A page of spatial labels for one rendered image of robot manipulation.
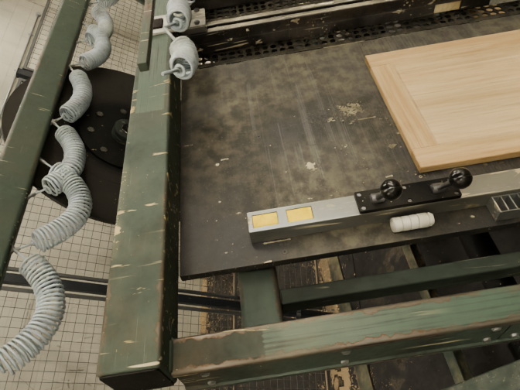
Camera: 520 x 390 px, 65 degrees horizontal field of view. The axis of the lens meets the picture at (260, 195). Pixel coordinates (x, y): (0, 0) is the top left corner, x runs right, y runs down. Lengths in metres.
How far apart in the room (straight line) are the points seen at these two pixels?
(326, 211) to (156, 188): 0.34
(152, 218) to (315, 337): 0.37
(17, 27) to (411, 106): 6.76
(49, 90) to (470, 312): 1.43
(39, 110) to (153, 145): 0.68
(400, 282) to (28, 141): 1.13
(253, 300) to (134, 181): 0.34
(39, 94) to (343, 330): 1.27
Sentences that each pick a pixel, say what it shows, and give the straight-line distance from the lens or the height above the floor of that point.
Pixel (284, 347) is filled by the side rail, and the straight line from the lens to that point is 0.70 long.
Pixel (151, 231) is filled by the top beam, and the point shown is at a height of 1.86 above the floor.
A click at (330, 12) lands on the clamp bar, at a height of 1.43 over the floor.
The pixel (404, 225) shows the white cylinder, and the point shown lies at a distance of 0.85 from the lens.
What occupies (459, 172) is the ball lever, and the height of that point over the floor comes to 1.44.
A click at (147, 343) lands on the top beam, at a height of 1.86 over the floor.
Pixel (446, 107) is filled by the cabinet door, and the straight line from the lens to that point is 1.12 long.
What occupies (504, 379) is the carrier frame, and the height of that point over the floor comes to 0.79.
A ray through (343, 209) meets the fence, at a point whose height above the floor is 1.52.
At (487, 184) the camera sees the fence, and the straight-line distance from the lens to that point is 0.93.
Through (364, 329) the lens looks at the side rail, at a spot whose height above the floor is 1.55.
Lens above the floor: 2.03
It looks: 25 degrees down
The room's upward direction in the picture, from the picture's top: 76 degrees counter-clockwise
